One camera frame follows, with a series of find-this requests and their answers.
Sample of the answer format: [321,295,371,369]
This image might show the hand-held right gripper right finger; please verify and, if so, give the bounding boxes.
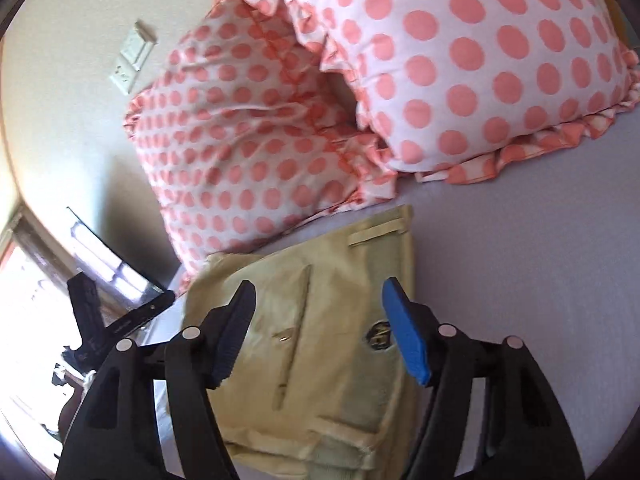
[382,277,586,480]

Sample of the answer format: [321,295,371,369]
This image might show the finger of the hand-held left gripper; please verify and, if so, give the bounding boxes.
[67,271,177,361]

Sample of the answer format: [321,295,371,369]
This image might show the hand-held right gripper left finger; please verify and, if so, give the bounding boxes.
[55,279,258,480]

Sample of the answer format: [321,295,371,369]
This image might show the beige pants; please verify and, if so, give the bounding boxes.
[180,204,431,480]

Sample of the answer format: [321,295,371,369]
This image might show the pink polka dot pillow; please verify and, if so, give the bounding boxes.
[260,0,640,185]
[124,0,401,281]

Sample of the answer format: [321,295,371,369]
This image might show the dark wooden window frame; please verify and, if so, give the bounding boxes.
[0,207,166,331]

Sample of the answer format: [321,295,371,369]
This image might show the white wall socket plate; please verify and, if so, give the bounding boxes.
[109,58,137,95]

